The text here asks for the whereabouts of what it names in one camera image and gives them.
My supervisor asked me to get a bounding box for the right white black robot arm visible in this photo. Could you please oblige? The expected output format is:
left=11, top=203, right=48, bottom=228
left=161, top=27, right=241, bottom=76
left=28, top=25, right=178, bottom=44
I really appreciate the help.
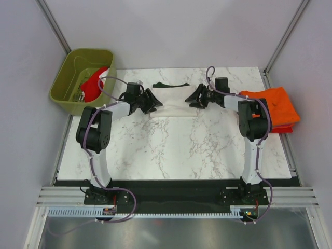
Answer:
left=185, top=77, right=272, bottom=204

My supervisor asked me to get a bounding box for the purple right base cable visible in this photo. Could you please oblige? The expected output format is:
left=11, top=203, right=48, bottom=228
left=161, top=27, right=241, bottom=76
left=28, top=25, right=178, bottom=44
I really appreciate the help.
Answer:
left=238, top=178, right=272, bottom=225

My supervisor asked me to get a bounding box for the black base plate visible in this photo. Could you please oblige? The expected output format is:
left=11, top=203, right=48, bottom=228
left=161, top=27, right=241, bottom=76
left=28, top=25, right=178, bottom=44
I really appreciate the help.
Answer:
left=55, top=177, right=300, bottom=213

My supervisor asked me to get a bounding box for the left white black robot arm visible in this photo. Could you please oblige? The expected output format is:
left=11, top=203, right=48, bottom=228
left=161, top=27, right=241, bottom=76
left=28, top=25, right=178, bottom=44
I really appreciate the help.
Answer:
left=76, top=82, right=163, bottom=205

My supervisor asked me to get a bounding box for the orange folded shirt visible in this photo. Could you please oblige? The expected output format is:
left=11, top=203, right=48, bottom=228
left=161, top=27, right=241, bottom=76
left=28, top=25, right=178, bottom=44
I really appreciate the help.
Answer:
left=240, top=87, right=300, bottom=128

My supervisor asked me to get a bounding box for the cream green Charlie Brown shirt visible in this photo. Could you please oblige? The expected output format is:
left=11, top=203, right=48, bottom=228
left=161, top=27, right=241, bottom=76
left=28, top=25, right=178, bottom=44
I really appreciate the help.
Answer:
left=150, top=82, right=198, bottom=118

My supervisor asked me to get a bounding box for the red folded shirt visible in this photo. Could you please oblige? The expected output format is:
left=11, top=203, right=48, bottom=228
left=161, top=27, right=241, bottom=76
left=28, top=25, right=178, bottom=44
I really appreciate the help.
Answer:
left=270, top=124, right=294, bottom=134

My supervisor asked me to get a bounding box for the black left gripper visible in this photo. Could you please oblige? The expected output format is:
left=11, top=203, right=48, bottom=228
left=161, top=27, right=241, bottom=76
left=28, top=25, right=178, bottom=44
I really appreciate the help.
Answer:
left=134, top=89, right=162, bottom=115

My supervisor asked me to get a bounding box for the red shirt in bin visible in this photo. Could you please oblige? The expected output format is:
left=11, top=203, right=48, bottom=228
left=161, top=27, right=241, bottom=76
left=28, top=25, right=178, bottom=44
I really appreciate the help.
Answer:
left=80, top=67, right=108, bottom=102

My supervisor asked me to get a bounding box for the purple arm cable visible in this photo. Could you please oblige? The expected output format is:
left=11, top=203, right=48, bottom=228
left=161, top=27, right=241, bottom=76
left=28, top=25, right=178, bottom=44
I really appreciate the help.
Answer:
left=82, top=77, right=137, bottom=221
left=205, top=66, right=273, bottom=182

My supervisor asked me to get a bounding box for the aluminium frame post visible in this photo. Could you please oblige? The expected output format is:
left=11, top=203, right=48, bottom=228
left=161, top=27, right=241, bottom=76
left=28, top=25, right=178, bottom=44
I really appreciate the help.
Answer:
left=262, top=0, right=311, bottom=76
left=36, top=0, right=72, bottom=54

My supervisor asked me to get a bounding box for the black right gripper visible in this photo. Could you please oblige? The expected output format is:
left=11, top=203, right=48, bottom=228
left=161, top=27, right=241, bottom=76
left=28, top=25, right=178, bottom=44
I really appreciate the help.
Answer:
left=185, top=84, right=219, bottom=109

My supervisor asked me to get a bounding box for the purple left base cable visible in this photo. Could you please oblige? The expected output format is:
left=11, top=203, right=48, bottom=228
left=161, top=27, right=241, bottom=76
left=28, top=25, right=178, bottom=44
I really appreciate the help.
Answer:
left=46, top=181, right=137, bottom=237

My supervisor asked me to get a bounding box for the left aluminium frame post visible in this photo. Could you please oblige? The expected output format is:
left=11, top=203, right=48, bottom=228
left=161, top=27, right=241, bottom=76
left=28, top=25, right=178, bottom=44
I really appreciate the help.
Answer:
left=36, top=0, right=72, bottom=54

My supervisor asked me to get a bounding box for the white slotted cable duct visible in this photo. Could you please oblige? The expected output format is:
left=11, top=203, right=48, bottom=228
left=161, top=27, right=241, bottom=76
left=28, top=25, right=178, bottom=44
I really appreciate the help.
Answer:
left=47, top=207, right=258, bottom=218

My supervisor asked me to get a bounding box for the right aluminium frame post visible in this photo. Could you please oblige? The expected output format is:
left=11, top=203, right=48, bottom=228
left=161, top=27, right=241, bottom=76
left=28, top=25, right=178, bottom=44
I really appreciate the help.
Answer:
left=262, top=0, right=311, bottom=76

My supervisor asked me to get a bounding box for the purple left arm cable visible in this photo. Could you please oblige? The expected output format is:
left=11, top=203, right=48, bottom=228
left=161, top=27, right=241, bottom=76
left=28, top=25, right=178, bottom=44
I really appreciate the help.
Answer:
left=82, top=77, right=137, bottom=221

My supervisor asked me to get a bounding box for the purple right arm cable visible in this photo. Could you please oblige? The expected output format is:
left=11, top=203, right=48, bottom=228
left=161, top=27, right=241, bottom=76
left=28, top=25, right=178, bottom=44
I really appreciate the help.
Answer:
left=205, top=66, right=273, bottom=182

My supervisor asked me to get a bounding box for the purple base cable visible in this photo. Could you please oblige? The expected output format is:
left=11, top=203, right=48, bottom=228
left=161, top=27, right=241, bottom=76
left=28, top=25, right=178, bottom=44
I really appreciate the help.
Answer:
left=238, top=178, right=272, bottom=225
left=46, top=181, right=137, bottom=237

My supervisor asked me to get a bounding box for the olive green plastic bin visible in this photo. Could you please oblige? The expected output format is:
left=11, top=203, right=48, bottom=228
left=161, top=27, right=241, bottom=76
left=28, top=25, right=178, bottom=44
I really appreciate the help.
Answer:
left=49, top=48, right=117, bottom=116

